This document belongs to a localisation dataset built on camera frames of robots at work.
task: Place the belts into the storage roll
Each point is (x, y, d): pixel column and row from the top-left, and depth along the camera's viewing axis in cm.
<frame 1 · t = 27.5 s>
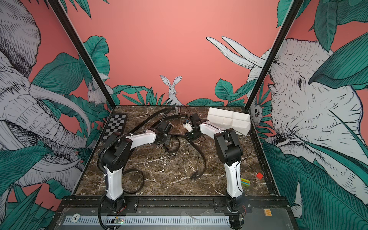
left hand: (166, 140, 101), fingers closed
right hand: (188, 136, 100), fingers closed
long black belt s-curved: (196, 176, 85), on the table
black white checkerboard: (116, 123, 106), point 4 cm above the table
green yellow striped block: (247, 182, 81), point 3 cm above the table
red cube: (259, 176, 87), on the table

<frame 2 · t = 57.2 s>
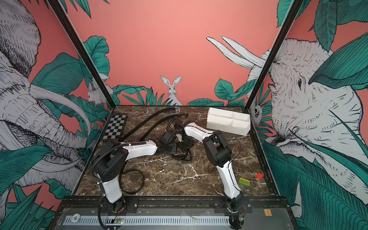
left hand: (176, 147, 95), fingers closed
right hand: (184, 147, 95), fingers open
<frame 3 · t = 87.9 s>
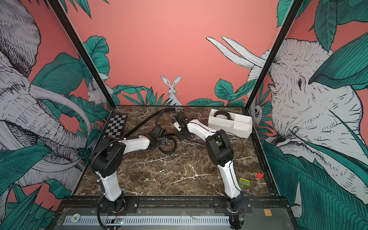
left hand: (162, 142, 100), fingers closed
right hand: (181, 133, 99), fingers open
long black belt s-curved: (223, 112, 108), point 9 cm above the table
the other named things where they were.

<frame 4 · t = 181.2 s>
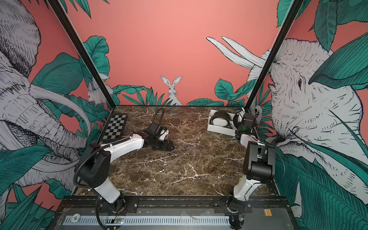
left hand: (170, 145, 89), fingers open
right hand: (253, 113, 91), fingers closed
black belt upper long: (235, 121, 101), point 10 cm above the table
